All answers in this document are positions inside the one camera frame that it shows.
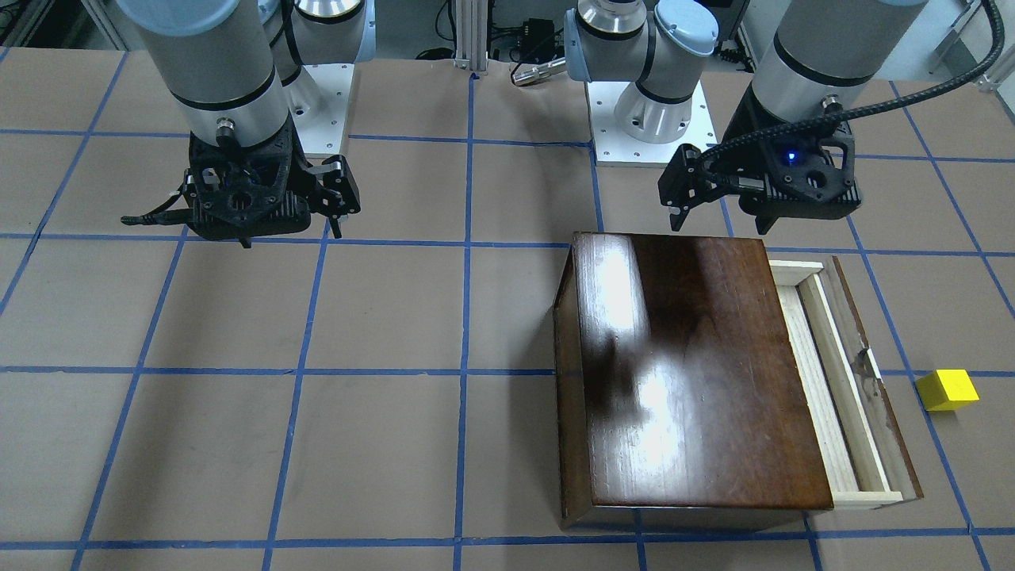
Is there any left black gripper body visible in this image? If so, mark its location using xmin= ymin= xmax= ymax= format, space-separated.
xmin=718 ymin=122 xmax=862 ymax=235

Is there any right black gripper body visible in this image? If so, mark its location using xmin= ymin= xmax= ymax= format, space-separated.
xmin=184 ymin=131 xmax=314 ymax=243

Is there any yellow block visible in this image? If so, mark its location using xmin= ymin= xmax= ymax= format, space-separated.
xmin=916 ymin=369 xmax=980 ymax=412

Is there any light wooden drawer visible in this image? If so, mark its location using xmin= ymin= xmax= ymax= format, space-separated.
xmin=771 ymin=256 xmax=925 ymax=510

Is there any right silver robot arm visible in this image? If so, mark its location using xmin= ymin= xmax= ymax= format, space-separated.
xmin=118 ymin=1 xmax=376 ymax=248

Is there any dark wooden drawer cabinet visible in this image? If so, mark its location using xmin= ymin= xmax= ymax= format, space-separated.
xmin=553 ymin=232 xmax=833 ymax=532

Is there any left gripper black cable conduit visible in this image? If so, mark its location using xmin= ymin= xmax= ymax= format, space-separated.
xmin=702 ymin=0 xmax=1006 ymax=171

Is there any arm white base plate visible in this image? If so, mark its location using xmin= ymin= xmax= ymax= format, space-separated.
xmin=286 ymin=63 xmax=355 ymax=159
xmin=586 ymin=81 xmax=718 ymax=167

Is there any aluminium frame post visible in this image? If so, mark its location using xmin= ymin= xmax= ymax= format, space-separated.
xmin=452 ymin=0 xmax=490 ymax=76

